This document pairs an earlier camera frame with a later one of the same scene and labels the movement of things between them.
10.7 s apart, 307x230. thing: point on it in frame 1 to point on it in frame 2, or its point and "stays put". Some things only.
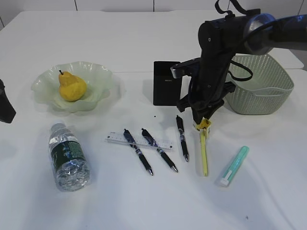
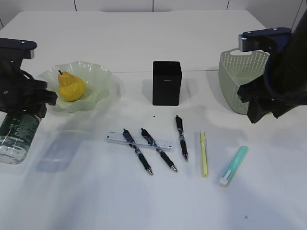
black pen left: [131, 140] stays put
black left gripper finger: [7, 111] to [38, 109]
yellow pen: [203, 135] stays put
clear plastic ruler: [120, 138] stays put
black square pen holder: [166, 88] stays put
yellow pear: [71, 88] stays put
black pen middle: [166, 157] stays put
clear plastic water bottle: [71, 166] to [17, 131]
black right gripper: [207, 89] to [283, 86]
